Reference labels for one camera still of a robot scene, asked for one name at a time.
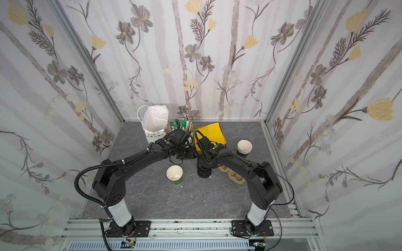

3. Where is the yellow napkins stack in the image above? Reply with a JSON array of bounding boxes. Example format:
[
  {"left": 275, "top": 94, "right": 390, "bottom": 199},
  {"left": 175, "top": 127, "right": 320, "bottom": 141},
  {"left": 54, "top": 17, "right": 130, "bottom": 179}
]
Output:
[{"left": 193, "top": 122, "right": 227, "bottom": 153}]

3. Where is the white patterned paper bag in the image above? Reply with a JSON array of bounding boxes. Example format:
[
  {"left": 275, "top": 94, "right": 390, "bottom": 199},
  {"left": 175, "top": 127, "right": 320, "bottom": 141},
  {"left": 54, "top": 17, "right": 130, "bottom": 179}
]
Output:
[{"left": 136, "top": 105, "right": 171, "bottom": 143}]

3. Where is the black paper cup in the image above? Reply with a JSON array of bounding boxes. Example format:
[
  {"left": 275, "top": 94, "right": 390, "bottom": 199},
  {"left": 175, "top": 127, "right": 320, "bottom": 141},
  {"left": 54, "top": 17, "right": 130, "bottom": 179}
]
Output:
[{"left": 237, "top": 140, "right": 253, "bottom": 158}]

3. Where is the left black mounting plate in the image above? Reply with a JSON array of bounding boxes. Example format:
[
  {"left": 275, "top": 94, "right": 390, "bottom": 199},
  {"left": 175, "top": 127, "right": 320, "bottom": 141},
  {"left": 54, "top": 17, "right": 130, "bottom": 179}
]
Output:
[{"left": 106, "top": 220, "right": 151, "bottom": 238}]

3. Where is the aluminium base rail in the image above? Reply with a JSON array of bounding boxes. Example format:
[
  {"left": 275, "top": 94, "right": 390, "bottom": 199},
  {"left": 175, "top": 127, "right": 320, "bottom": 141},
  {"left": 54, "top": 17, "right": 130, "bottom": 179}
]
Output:
[{"left": 59, "top": 218, "right": 324, "bottom": 251}]

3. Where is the green paper cup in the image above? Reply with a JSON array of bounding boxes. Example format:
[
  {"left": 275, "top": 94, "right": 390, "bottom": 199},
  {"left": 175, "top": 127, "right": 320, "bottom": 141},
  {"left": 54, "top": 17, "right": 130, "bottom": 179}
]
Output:
[{"left": 166, "top": 165, "right": 183, "bottom": 186}]

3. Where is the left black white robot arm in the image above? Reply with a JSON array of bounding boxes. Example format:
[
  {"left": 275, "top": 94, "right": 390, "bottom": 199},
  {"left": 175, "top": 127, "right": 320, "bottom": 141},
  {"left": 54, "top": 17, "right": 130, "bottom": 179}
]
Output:
[{"left": 74, "top": 139, "right": 198, "bottom": 237}]

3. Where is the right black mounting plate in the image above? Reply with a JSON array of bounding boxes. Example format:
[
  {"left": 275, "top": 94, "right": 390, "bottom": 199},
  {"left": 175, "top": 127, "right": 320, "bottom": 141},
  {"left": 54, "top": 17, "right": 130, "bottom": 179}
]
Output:
[{"left": 231, "top": 220, "right": 274, "bottom": 237}]

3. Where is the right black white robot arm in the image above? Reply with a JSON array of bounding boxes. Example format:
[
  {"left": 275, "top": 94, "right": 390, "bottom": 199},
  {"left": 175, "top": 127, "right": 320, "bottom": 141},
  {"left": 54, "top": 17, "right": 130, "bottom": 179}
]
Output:
[{"left": 197, "top": 144, "right": 284, "bottom": 236}]

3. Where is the green white straws bundle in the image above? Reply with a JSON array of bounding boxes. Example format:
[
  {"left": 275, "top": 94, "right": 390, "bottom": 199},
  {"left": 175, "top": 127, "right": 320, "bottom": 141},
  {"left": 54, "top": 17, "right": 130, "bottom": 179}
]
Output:
[{"left": 173, "top": 118, "right": 194, "bottom": 133}]

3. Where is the brown pulp cup carrier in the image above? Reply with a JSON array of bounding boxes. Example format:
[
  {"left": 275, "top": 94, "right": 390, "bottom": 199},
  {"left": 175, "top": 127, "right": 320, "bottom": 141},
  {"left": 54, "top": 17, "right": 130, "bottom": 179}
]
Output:
[{"left": 218, "top": 166, "right": 246, "bottom": 185}]

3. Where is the black cup lid stack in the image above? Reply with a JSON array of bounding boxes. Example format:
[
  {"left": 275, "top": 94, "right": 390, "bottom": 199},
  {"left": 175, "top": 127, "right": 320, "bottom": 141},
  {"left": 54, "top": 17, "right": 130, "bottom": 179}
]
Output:
[{"left": 197, "top": 170, "right": 212, "bottom": 178}]

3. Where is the black mounting plate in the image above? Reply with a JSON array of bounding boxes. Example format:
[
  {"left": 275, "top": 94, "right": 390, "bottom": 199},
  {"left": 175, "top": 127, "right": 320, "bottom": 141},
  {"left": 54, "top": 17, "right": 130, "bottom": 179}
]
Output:
[
  {"left": 106, "top": 220, "right": 151, "bottom": 238},
  {"left": 231, "top": 220, "right": 274, "bottom": 237}
]

